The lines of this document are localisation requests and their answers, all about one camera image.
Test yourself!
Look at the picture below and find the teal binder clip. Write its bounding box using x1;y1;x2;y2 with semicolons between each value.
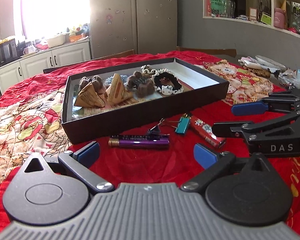
175;114;191;135

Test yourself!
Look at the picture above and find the cream rectangular basin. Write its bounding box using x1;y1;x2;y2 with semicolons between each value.
47;34;66;48

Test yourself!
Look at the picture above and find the tan paper pyramid packet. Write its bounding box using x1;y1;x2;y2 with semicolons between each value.
74;82;106;108

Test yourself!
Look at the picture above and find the pink bottle on shelf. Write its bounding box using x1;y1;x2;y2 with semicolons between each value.
274;8;286;29

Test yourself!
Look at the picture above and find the black lace-trimmed scrunchie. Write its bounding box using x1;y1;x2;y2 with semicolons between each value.
152;69;184;96

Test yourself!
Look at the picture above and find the brown furry hair claw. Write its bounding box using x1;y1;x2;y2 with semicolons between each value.
126;71;155;98

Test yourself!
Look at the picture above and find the red patterned lighter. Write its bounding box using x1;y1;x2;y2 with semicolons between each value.
190;115;226;148

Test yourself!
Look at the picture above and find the brown cream lace scrunchie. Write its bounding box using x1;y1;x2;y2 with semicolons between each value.
141;64;164;80

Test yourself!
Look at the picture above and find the light blue knitted scrunchie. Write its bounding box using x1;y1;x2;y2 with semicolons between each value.
103;75;128;88

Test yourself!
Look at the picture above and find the white kitchen cabinet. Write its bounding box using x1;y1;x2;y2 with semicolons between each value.
0;38;91;93

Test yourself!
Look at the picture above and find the black shallow box tray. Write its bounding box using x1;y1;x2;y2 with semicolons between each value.
61;58;229;145

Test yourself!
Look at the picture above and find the beige double-door refrigerator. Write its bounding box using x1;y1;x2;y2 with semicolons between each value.
89;0;177;58

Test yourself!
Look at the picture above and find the white mug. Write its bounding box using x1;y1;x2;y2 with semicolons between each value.
23;45;37;55

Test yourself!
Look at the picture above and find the dark brown furry hair clip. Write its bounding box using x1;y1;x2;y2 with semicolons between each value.
79;75;106;94

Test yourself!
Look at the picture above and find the black binder clip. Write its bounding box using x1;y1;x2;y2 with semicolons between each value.
146;118;179;136

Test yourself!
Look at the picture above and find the red quilted bear blanket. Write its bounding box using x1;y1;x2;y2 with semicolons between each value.
0;51;300;234

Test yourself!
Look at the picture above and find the purple cylindrical lighter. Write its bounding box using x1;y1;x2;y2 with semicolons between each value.
108;135;170;148

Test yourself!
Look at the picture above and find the black microwave oven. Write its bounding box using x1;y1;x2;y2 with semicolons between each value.
0;38;18;67

